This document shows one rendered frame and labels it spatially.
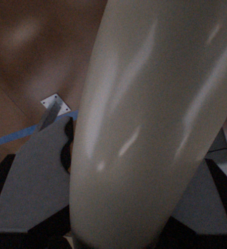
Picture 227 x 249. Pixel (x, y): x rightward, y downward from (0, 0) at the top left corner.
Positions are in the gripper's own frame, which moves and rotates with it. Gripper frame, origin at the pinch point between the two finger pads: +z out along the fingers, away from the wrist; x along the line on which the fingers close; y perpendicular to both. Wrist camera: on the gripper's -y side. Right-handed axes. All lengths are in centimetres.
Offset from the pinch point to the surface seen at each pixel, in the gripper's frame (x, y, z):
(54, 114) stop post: -42, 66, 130
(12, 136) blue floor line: -106, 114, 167
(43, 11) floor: -43, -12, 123
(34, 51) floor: -54, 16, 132
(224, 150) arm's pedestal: 40, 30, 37
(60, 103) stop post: -39, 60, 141
